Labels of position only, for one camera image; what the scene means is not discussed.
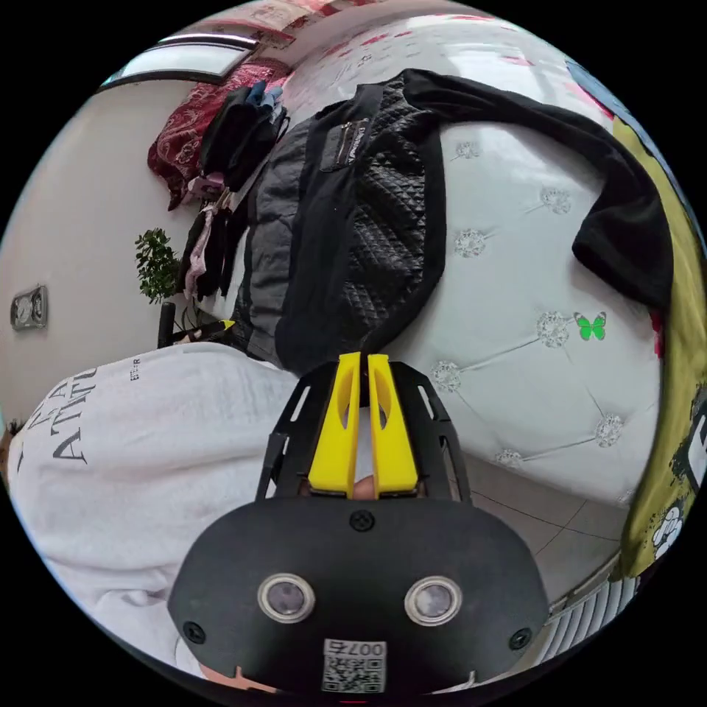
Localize black long-sleeve shirt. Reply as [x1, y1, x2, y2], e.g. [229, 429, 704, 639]
[231, 68, 676, 374]

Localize red patterned pillow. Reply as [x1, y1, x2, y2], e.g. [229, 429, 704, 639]
[147, 61, 288, 212]

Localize green potted plant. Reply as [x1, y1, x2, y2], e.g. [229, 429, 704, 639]
[134, 227, 183, 305]

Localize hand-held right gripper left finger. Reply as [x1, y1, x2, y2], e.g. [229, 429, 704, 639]
[307, 351, 362, 496]

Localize person's right hand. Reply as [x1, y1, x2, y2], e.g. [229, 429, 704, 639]
[200, 662, 280, 694]

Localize bed with white tufted quilt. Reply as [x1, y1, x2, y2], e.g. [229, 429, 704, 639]
[242, 10, 670, 510]

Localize silver wall fixture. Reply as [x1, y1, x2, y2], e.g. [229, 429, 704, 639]
[10, 284, 49, 332]

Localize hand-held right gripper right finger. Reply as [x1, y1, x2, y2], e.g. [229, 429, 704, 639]
[367, 353, 420, 497]

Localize person's body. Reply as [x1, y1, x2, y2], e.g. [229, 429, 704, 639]
[0, 341, 356, 681]

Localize window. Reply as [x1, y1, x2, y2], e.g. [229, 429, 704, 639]
[99, 32, 261, 89]

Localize yellow-green printed cloth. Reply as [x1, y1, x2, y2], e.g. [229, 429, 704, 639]
[564, 57, 707, 582]

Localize white ribbed radiator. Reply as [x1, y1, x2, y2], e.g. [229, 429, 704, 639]
[544, 574, 644, 661]

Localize pile of clothes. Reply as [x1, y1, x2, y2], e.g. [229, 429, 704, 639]
[175, 81, 292, 303]

